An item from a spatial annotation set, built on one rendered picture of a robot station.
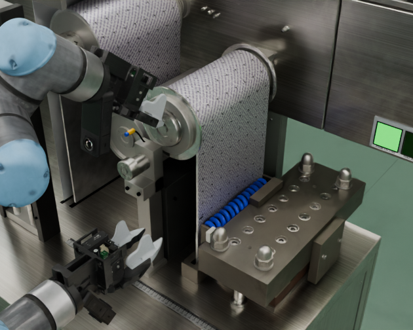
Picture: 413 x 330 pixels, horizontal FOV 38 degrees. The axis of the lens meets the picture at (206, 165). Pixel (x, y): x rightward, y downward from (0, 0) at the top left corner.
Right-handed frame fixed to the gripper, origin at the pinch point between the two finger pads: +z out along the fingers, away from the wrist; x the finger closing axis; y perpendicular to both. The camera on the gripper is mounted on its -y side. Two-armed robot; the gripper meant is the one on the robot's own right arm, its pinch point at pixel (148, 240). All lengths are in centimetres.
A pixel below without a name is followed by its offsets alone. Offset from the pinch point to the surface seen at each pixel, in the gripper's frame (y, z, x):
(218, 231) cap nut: -1.7, 11.6, -7.2
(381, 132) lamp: 10, 45, -23
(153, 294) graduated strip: -18.9, 3.7, 3.1
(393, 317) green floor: -109, 114, -18
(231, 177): 0.3, 25.2, -0.4
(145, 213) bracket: -3.5, 8.7, 8.8
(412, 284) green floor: -109, 135, -17
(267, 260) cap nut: -3.8, 12.6, -17.7
